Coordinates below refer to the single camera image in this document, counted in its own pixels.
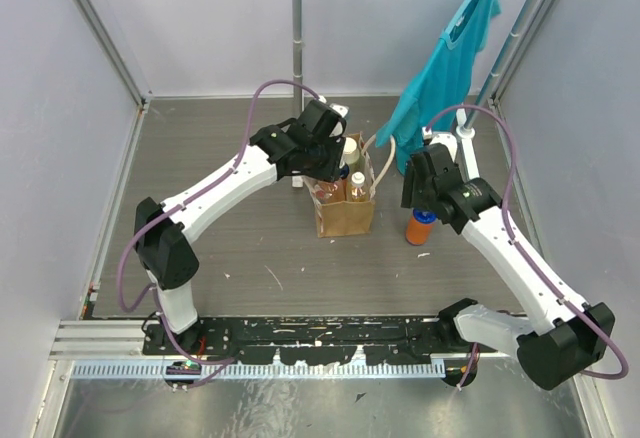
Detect orange bottle blue cap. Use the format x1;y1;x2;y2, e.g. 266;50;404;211
405;209;437;246

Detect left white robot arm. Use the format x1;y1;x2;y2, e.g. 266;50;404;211
134;100;349;354

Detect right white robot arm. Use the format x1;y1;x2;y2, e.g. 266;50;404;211
401;144;615;390

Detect brown canvas tote bag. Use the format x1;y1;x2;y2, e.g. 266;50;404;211
303;133;397;238

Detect green bottle cream cap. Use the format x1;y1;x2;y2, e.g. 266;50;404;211
343;137;362;173

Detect pink cap clear bottle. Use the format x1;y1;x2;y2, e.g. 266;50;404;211
316;180;346;204

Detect white metal clothes rack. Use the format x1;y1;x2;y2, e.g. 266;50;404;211
291;0;540;178

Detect amber bottle white cap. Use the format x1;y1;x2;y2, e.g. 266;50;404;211
347;172;369;203

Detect teal t-shirt on hanger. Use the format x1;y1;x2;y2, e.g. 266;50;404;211
376;0;501;173

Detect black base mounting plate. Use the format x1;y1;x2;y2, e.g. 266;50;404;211
175;316;472;366

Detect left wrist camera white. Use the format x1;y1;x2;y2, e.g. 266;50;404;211
318;95;350;137

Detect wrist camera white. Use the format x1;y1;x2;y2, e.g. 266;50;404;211
422;127;458;162
318;95;350;137

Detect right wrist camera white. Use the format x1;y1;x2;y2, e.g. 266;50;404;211
422;127;458;162

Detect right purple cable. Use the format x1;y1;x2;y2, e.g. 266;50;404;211
421;103;629;390

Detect aluminium frame rail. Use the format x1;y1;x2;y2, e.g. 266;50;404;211
49;315;594;380

